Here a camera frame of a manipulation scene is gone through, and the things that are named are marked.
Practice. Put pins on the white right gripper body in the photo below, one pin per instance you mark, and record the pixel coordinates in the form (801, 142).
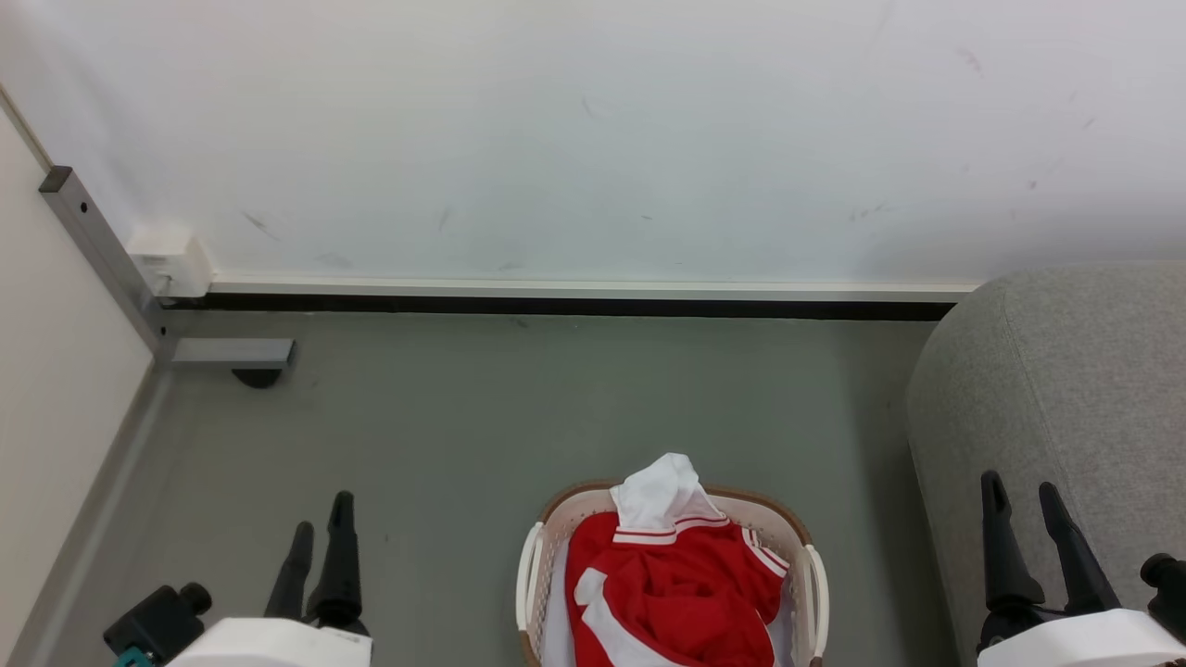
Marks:
(1079, 641)

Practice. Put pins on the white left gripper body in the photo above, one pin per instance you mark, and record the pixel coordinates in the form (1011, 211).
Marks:
(269, 645)

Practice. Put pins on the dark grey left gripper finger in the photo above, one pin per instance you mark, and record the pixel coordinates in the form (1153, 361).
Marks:
(338, 565)
(295, 574)

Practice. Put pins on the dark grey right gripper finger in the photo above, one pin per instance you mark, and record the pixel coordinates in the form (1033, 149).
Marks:
(1075, 565)
(1005, 565)

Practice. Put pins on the red and white garment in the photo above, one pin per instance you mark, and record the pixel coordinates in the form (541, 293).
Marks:
(676, 593)

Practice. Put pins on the cream perforated laundry basket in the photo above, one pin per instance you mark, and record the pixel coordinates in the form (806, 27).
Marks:
(542, 556)

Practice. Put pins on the grey fabric sofa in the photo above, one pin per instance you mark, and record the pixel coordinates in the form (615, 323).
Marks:
(1066, 389)

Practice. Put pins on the dark caster wheel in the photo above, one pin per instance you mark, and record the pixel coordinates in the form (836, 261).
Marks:
(258, 377)

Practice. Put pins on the white partition panel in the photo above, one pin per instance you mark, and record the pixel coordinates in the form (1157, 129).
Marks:
(56, 389)

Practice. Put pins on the black baseboard strip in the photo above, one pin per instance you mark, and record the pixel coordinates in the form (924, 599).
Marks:
(556, 307)

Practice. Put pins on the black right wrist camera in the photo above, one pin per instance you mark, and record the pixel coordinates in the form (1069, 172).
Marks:
(1167, 588)

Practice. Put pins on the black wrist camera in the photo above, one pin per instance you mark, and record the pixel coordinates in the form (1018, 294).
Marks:
(156, 628)
(1167, 588)

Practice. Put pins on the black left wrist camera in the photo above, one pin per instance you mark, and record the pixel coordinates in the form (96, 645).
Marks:
(156, 628)

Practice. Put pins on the white wall socket box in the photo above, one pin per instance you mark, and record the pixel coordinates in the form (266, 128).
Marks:
(169, 264)

